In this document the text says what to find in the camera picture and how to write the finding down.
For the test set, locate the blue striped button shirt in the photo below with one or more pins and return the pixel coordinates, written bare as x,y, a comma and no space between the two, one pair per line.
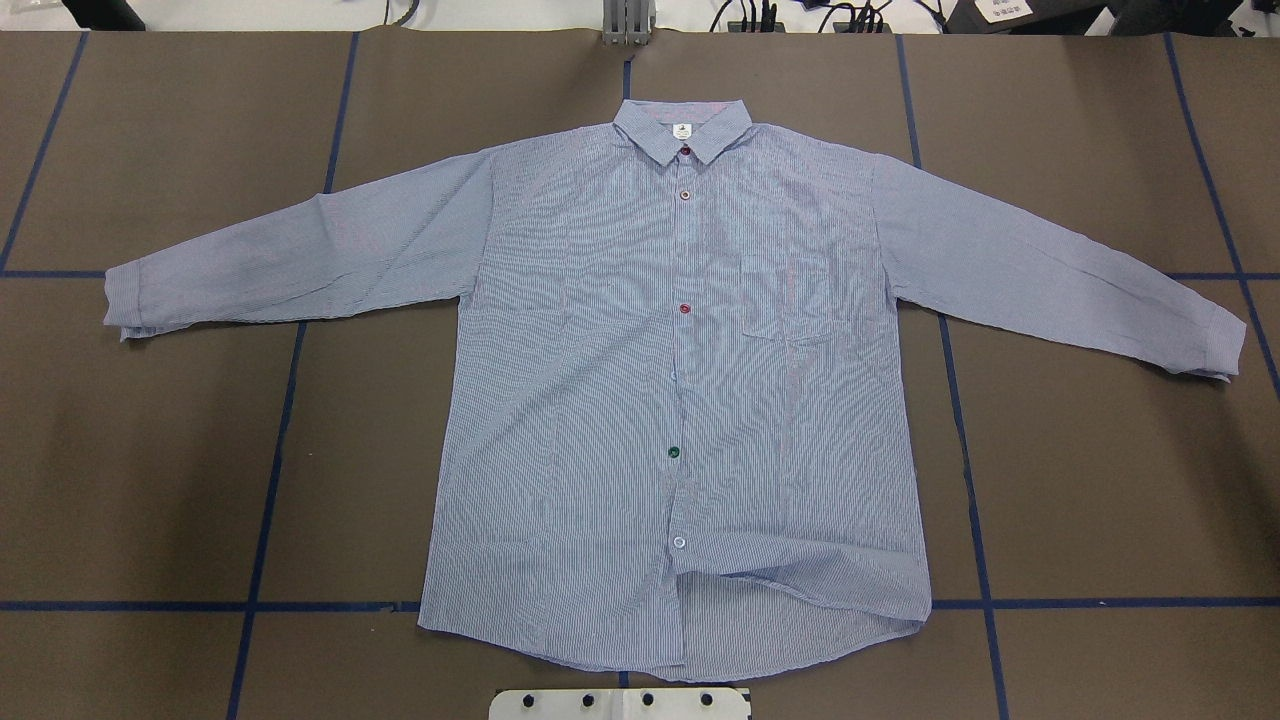
678,442

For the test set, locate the black box with label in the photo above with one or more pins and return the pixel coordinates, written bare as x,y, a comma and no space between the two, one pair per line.
1068,18

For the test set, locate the grey aluminium post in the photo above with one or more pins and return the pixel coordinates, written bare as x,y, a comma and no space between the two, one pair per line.
628,22

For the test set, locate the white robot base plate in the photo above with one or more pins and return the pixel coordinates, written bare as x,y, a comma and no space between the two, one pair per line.
623,703

